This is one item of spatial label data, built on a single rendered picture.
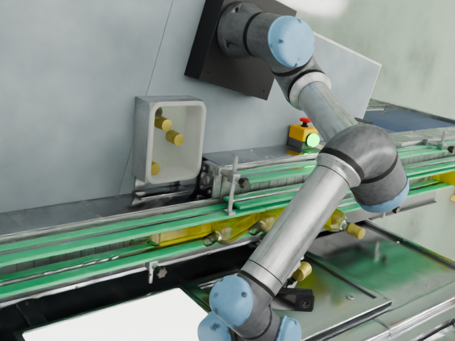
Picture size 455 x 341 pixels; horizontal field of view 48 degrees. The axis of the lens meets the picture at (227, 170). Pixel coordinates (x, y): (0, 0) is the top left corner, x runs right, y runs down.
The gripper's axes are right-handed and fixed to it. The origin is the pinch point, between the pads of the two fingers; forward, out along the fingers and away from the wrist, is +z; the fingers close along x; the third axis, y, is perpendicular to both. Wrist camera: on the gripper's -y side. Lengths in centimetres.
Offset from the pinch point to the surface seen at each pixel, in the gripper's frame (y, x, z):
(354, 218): 10, 14, 74
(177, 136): 41.7, -24.9, 2.9
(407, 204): -2, 15, 107
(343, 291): -6.5, 12.6, 19.0
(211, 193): 32.9, -8.7, 8.9
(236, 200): 27.0, -6.9, 13.4
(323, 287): -1.3, 12.4, 17.5
